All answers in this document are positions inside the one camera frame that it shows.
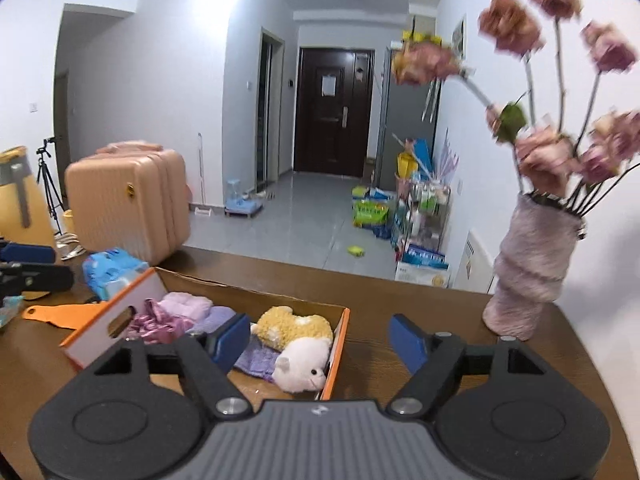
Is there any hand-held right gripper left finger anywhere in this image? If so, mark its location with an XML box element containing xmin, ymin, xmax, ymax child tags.
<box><xmin>94</xmin><ymin>313</ymin><xmax>252</xmax><ymax>421</ymax></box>

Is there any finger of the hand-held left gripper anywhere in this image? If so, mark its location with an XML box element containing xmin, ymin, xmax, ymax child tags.
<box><xmin>0</xmin><ymin>261</ymin><xmax>75</xmax><ymax>295</ymax></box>
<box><xmin>0</xmin><ymin>242</ymin><xmax>57</xmax><ymax>265</ymax></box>

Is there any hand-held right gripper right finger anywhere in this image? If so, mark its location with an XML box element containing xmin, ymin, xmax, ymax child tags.
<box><xmin>386</xmin><ymin>313</ymin><xmax>547</xmax><ymax>420</ymax></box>

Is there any purple knit cloth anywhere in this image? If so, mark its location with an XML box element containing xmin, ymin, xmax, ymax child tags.
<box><xmin>190</xmin><ymin>307</ymin><xmax>282</xmax><ymax>382</ymax></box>

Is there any lilac fluffy towel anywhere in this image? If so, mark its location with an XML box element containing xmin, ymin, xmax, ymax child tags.
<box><xmin>160</xmin><ymin>292</ymin><xmax>214</xmax><ymax>322</ymax></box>

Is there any yellow white sheep plush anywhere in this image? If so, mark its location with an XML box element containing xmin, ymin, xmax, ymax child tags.
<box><xmin>249</xmin><ymin>305</ymin><xmax>334</xmax><ymax>394</ymax></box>

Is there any pink satin scrunchie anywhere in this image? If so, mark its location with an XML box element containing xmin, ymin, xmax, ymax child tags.
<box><xmin>127</xmin><ymin>310</ymin><xmax>194</xmax><ymax>345</ymax></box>

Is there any purple satin scrunchie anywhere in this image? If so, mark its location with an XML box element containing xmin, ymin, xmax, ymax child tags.
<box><xmin>143</xmin><ymin>298</ymin><xmax>174</xmax><ymax>322</ymax></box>

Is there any orange cardboard box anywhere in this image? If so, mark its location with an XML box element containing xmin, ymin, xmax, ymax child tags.
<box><xmin>59</xmin><ymin>265</ymin><xmax>351</xmax><ymax>402</ymax></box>

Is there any pair of slippers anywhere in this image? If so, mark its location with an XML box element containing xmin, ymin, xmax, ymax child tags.
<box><xmin>54</xmin><ymin>232</ymin><xmax>85</xmax><ymax>262</ymax></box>

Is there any small blue snack packet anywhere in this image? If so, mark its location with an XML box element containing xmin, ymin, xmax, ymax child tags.
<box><xmin>0</xmin><ymin>295</ymin><xmax>24</xmax><ymax>332</ymax></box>

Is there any orange flat plastic tool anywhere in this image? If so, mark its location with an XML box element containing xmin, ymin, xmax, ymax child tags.
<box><xmin>22</xmin><ymin>302</ymin><xmax>109</xmax><ymax>332</ymax></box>

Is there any yellow thermos jug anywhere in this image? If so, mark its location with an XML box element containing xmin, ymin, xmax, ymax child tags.
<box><xmin>0</xmin><ymin>145</ymin><xmax>57</xmax><ymax>261</ymax></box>

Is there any blue wipes packet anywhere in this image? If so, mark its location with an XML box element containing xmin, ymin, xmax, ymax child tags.
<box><xmin>82</xmin><ymin>247</ymin><xmax>151</xmax><ymax>302</ymax></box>

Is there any white blue carton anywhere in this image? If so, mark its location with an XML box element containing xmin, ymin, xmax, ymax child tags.
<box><xmin>394</xmin><ymin>244</ymin><xmax>449</xmax><ymax>289</ymax></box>

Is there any white flat panel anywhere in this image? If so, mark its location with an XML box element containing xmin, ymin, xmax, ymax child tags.
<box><xmin>452</xmin><ymin>228</ymin><xmax>497</xmax><ymax>294</ymax></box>

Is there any peach ribbed suitcase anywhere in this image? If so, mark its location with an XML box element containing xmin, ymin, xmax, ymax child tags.
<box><xmin>64</xmin><ymin>140</ymin><xmax>192</xmax><ymax>267</ymax></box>

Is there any green basket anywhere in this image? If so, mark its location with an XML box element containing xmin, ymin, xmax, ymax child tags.
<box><xmin>352</xmin><ymin>199</ymin><xmax>392</xmax><ymax>229</ymax></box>

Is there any blue pet water feeder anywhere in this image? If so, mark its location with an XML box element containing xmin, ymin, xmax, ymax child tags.
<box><xmin>224</xmin><ymin>179</ymin><xmax>264</xmax><ymax>219</ymax></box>

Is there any pink textured vase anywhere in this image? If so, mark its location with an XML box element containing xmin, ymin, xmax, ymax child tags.
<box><xmin>482</xmin><ymin>192</ymin><xmax>587</xmax><ymax>342</ymax></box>

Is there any white mop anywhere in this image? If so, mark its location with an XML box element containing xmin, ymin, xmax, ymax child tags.
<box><xmin>192</xmin><ymin>132</ymin><xmax>215</xmax><ymax>218</ymax></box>

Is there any purple coral decoration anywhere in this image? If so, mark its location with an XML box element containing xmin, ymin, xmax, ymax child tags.
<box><xmin>434</xmin><ymin>129</ymin><xmax>459</xmax><ymax>182</ymax></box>

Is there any grey refrigerator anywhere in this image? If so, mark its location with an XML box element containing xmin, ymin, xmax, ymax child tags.
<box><xmin>374</xmin><ymin>45</ymin><xmax>442</xmax><ymax>192</ymax></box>

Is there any dried rose bouquet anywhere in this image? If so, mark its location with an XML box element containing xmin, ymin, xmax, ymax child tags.
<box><xmin>391</xmin><ymin>0</ymin><xmax>640</xmax><ymax>221</ymax></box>

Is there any grey interior door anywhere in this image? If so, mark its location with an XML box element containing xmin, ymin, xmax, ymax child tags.
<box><xmin>256</xmin><ymin>30</ymin><xmax>286</xmax><ymax>191</ymax></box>

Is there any dark entrance door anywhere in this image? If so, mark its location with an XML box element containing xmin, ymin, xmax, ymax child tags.
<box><xmin>293</xmin><ymin>47</ymin><xmax>376</xmax><ymax>179</ymax></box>

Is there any black camera tripod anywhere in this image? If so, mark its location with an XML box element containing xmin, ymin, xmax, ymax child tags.
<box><xmin>34</xmin><ymin>136</ymin><xmax>67</xmax><ymax>237</ymax></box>

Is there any wire storage rack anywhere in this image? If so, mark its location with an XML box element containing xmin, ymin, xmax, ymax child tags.
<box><xmin>394</xmin><ymin>179</ymin><xmax>452</xmax><ymax>262</ymax></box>

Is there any wall picture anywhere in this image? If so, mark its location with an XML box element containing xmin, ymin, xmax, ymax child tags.
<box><xmin>452</xmin><ymin>14</ymin><xmax>468</xmax><ymax>57</ymax></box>

